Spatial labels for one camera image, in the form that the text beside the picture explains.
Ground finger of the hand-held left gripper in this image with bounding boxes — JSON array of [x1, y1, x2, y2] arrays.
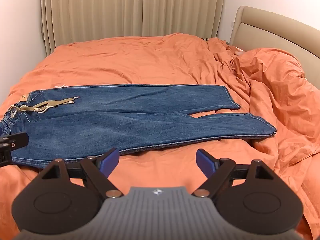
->
[[0, 132, 30, 167]]

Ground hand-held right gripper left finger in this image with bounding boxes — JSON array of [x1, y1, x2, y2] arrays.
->
[[39, 147, 124, 198]]

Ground blue denim pants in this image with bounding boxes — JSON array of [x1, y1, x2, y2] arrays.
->
[[0, 84, 277, 168]]

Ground beige padded headboard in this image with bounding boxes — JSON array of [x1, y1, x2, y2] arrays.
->
[[229, 5, 320, 67]]

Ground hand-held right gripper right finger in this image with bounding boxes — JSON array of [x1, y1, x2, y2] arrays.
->
[[192, 149, 278, 198]]

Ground beige curtain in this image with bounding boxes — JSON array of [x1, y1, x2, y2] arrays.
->
[[41, 0, 227, 55]]

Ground orange bed sheet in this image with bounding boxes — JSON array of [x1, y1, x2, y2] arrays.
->
[[0, 32, 320, 240]]

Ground khaki drawstring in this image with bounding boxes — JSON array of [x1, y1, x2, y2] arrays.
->
[[11, 96, 80, 115]]

